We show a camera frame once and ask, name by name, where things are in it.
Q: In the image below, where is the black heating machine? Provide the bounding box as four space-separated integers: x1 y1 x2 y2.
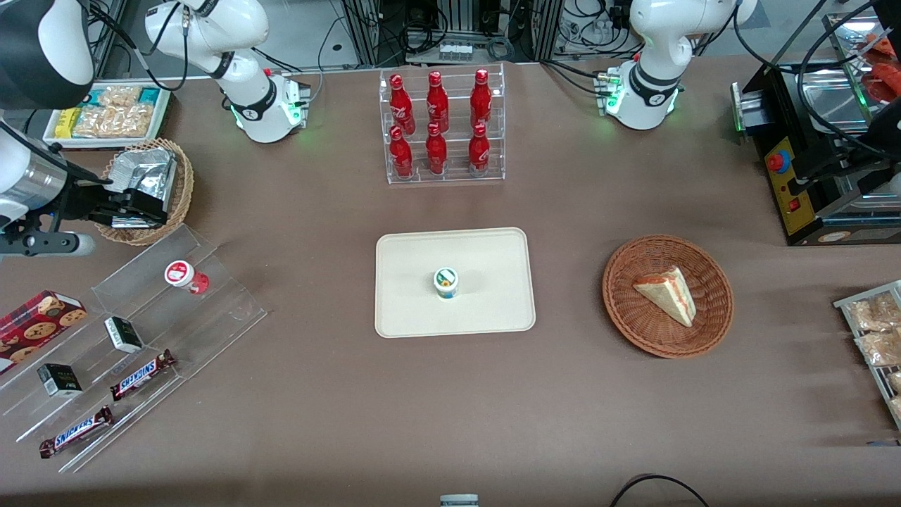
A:
730 0 901 247

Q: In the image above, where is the red cola bottle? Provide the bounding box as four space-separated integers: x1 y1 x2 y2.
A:
468 122 491 174
389 74 416 134
389 125 414 179
427 70 450 133
425 122 448 175
470 68 493 129

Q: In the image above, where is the clear bag of crackers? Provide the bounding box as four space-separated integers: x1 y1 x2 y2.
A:
855 331 901 367
847 292 901 332

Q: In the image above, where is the large clear cracker bag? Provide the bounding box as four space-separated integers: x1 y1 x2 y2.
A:
73 104 156 139

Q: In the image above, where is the silver foil container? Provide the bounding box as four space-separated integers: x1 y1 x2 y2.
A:
106 148 178 230

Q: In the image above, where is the white snack tray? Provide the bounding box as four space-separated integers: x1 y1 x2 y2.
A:
42 82 172 151

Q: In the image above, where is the red gum bottle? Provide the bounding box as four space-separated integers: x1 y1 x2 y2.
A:
165 260 210 295

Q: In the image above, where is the cream plastic tray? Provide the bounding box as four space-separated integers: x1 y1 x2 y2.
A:
375 227 536 339

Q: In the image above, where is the wrapped triangle sandwich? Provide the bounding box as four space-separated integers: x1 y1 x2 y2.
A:
632 265 698 328

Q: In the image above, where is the small clear cracker bag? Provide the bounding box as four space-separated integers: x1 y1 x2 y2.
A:
99 86 141 108

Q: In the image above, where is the black looped cable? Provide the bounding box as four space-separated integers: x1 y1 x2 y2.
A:
609 474 712 507

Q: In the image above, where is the tan wicker basket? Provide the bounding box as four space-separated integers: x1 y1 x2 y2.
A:
94 138 195 246

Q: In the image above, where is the red cookie box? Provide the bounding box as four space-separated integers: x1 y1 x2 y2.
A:
0 290 88 374

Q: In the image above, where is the brown snickers bar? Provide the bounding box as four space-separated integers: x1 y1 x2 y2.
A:
39 406 115 459
110 350 177 402

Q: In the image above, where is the grey wire rack tray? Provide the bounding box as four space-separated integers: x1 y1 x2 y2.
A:
833 280 901 430

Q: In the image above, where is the small black box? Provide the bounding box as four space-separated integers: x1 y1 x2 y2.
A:
37 363 83 398
104 316 144 354

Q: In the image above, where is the brown wicker basket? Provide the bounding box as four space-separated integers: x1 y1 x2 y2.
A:
602 234 735 360

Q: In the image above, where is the clear acrylic bottle rack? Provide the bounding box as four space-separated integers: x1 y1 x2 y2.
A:
379 62 506 185

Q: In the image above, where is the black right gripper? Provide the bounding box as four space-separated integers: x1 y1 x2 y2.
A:
51 180 170 229

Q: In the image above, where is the aluminium frame post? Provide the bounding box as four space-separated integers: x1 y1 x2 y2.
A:
92 0 131 80

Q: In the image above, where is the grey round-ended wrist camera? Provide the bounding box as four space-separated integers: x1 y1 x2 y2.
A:
0 232 96 257

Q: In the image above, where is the clear acrylic tiered stand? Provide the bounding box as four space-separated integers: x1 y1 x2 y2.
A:
0 224 268 474

